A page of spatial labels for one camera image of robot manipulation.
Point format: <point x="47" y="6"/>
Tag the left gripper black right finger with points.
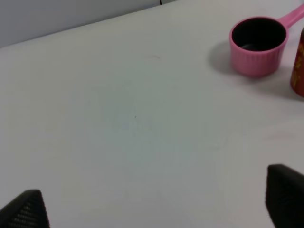
<point x="285" y="196"/>

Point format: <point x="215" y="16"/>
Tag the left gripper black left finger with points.
<point x="27" y="210"/>

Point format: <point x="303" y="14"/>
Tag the red can with yellow print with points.
<point x="297" y="76"/>

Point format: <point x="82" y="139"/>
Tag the pink toy saucepan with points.
<point x="257" y="43"/>

